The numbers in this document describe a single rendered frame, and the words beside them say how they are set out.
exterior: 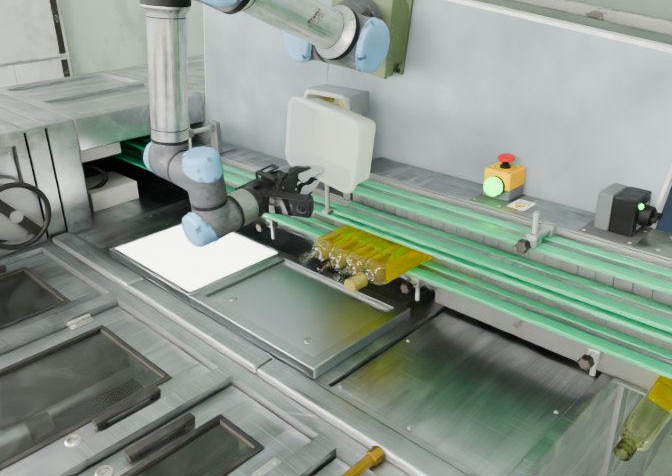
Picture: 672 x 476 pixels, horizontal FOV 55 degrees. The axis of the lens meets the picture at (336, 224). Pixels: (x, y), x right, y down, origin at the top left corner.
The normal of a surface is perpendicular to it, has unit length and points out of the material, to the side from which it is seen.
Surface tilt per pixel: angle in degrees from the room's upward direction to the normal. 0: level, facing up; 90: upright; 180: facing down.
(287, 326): 90
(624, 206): 0
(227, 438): 90
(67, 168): 90
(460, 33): 0
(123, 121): 90
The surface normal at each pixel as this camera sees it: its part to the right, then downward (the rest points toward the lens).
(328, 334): -0.02, -0.91
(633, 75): -0.69, 0.30
